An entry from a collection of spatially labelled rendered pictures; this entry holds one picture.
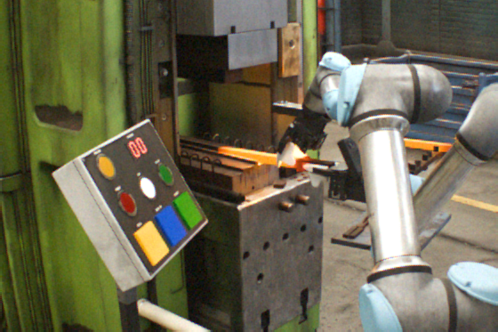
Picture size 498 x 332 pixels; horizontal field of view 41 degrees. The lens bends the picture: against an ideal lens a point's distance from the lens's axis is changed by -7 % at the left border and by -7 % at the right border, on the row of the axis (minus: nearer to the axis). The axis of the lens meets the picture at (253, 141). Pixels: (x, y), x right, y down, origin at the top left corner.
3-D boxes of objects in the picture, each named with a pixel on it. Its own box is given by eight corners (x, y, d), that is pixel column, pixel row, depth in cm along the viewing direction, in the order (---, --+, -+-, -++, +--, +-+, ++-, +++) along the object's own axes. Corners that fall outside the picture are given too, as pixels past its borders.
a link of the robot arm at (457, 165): (526, 123, 137) (391, 280, 159) (529, 112, 146) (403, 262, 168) (485, 87, 139) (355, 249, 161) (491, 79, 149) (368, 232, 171)
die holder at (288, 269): (322, 301, 228) (325, 173, 216) (244, 347, 200) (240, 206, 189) (202, 259, 264) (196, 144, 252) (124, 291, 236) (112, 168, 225)
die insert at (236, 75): (243, 80, 206) (242, 60, 204) (225, 84, 200) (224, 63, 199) (173, 71, 225) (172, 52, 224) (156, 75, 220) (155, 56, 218)
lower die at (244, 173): (279, 181, 210) (278, 153, 207) (232, 198, 195) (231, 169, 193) (181, 157, 237) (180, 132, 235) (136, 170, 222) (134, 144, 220)
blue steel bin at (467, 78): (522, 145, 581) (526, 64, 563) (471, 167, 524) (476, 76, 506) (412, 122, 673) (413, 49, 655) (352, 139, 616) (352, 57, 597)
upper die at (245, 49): (277, 60, 201) (277, 28, 198) (228, 70, 186) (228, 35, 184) (177, 51, 228) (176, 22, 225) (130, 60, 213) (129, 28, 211)
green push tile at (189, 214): (203, 217, 164) (186, 190, 163) (191, 229, 157) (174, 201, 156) (197, 220, 164) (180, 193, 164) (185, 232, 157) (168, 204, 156)
